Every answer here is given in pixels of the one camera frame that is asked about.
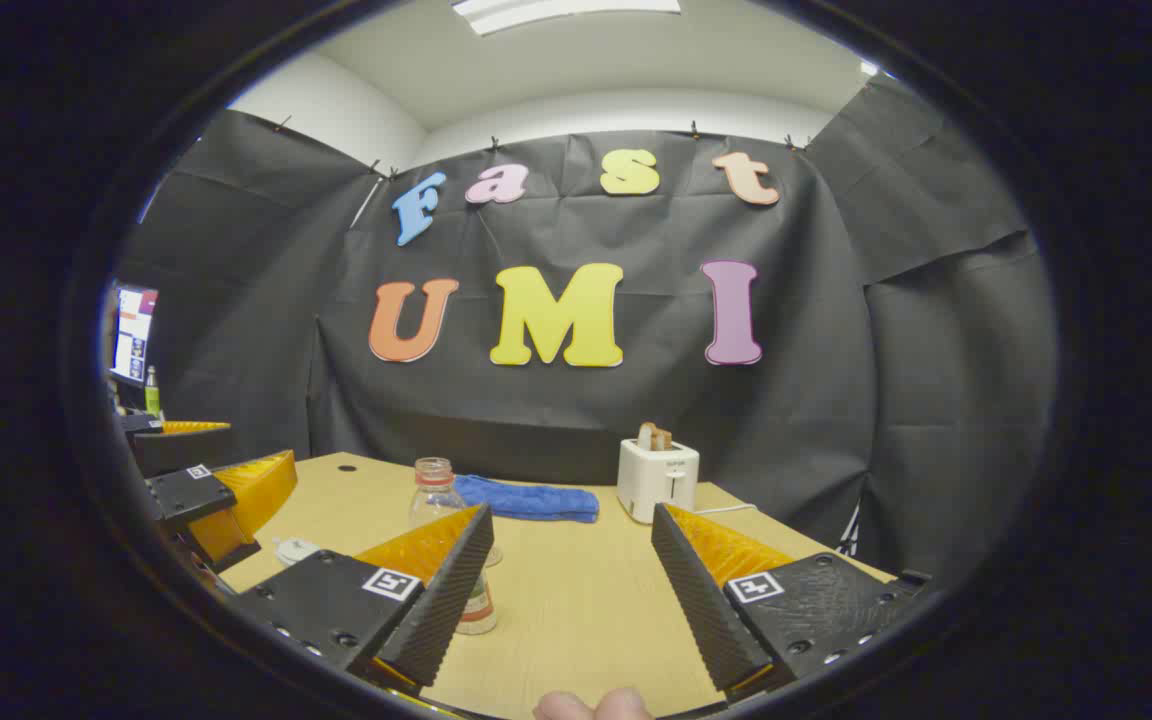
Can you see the ceiling light panel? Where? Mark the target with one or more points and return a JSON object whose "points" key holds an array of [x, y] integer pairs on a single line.
{"points": [[566, 12]]}

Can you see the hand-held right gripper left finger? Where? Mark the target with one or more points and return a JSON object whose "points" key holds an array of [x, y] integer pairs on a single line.
{"points": [[446, 600]]}

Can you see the computer monitor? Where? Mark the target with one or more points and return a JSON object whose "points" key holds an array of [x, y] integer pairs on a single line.
{"points": [[133, 335]]}

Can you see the clear plastic water bottle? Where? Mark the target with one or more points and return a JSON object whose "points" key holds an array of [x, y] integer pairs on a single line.
{"points": [[433, 495]]}

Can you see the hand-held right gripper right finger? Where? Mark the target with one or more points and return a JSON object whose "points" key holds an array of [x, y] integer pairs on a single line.
{"points": [[701, 610]]}

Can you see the green drink bottle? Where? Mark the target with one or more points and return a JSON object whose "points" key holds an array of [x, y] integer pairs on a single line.
{"points": [[152, 395]]}

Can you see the black backdrop cloth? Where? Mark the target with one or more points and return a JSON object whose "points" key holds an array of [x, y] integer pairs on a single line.
{"points": [[586, 420]]}

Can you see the toast slice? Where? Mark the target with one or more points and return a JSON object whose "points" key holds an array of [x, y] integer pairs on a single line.
{"points": [[654, 436]]}

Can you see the blue towel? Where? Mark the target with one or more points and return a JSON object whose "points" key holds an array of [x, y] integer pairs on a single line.
{"points": [[526, 498]]}

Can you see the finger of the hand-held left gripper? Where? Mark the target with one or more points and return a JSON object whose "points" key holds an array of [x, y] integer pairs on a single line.
{"points": [[181, 495], [181, 450]]}

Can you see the white toaster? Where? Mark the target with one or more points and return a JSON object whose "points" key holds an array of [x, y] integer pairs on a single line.
{"points": [[656, 480]]}

